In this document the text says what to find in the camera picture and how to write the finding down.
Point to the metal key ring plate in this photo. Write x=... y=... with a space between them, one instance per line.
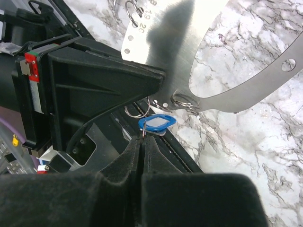
x=226 y=55

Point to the blue tag key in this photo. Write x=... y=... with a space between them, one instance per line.
x=156 y=124

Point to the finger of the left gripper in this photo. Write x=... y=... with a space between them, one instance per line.
x=87 y=84

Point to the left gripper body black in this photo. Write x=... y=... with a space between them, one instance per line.
x=33 y=88

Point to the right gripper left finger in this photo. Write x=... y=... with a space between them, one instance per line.
x=89 y=199

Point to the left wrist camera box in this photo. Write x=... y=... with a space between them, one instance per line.
x=62 y=162

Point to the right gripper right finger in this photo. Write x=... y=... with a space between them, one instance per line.
x=171 y=198

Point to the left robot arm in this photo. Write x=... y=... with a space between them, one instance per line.
x=23 y=21

